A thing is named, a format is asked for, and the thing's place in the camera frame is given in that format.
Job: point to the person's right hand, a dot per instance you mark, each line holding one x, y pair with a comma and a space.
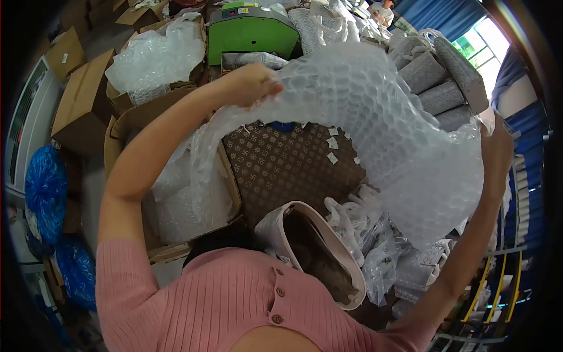
497, 149

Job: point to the person's left hand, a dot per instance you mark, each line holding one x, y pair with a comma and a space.
248, 83

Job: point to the person's left fingers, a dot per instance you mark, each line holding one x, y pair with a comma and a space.
272, 88

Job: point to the clear bubble wrap sheet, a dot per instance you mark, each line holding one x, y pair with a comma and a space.
387, 132

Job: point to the grey patterned handbag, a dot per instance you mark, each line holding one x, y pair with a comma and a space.
250, 59

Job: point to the small blue round object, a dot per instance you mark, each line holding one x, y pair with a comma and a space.
282, 126

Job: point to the green cushion machine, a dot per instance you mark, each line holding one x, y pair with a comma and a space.
250, 37

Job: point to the pile of grey patterned bags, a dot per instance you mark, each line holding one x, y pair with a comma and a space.
316, 26

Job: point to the scattered white paper tags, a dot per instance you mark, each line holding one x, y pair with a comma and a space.
333, 143

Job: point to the brown patterned mat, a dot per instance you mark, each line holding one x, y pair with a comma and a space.
286, 171

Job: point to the large cardboard box with bubble wrap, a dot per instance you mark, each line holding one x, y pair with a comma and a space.
189, 207

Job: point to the row of grey patterned handbags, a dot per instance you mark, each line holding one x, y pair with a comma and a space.
440, 83

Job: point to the pale pink open handbag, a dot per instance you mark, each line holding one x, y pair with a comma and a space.
316, 255

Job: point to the blue curtain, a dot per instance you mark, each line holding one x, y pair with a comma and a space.
440, 15

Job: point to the pile of clear plastic bags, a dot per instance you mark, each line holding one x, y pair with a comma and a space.
365, 246

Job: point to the closed brown cardboard box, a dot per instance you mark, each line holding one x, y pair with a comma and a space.
81, 105

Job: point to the small brown cardboard box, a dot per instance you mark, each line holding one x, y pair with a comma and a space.
65, 53

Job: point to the bright window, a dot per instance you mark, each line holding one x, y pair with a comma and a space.
481, 46

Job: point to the person's body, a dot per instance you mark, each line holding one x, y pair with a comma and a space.
211, 303

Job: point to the heap of grey wrapped handbags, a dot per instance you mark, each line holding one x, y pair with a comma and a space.
420, 268

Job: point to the white standing appliance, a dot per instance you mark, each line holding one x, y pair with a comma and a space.
30, 119

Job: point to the blue plastic bag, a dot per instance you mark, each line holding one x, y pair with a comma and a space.
77, 273
46, 193

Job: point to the yellow framed shelf rack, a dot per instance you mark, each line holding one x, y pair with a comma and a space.
497, 290

